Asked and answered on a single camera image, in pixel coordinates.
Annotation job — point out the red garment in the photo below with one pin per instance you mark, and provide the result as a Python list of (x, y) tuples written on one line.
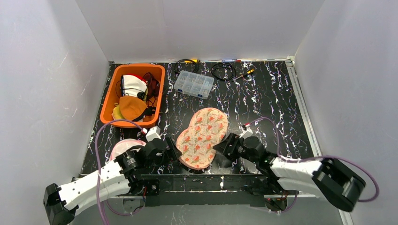
[(141, 78)]

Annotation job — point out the orange plastic bin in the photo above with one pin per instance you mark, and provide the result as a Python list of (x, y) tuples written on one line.
[(134, 94)]

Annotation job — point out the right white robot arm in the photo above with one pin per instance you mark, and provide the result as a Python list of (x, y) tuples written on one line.
[(327, 178)]

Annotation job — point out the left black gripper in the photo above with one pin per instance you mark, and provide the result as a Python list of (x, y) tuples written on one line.
[(169, 149)]

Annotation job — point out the dark maroon bra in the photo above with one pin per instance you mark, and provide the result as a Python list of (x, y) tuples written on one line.
[(153, 88)]

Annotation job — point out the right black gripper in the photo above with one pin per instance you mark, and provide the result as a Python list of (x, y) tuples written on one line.
[(232, 145)]

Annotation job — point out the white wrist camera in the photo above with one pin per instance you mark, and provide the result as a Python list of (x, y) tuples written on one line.
[(151, 133), (246, 131)]

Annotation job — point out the clear plastic screw box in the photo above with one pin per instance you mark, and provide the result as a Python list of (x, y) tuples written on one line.
[(193, 84)]

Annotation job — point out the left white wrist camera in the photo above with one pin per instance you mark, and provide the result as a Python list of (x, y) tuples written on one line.
[(151, 133)]

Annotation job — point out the white mesh laundry bag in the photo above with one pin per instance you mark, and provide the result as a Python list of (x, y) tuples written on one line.
[(124, 145)]

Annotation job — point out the orange bra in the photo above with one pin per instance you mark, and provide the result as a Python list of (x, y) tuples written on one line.
[(135, 109)]

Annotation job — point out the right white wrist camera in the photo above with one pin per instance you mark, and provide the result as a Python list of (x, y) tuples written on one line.
[(246, 131)]

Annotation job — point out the aluminium right rail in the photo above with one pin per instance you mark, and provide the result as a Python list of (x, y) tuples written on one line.
[(302, 106)]

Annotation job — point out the yellow bra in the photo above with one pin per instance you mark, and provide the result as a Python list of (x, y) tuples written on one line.
[(116, 113)]

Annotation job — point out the floral pink fabric pouch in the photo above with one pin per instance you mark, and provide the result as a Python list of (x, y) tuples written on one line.
[(206, 129)]

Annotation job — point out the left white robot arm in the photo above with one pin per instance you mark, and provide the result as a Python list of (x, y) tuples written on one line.
[(120, 176)]

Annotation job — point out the yellow handled screwdriver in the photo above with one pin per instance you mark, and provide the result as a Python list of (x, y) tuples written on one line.
[(244, 74)]

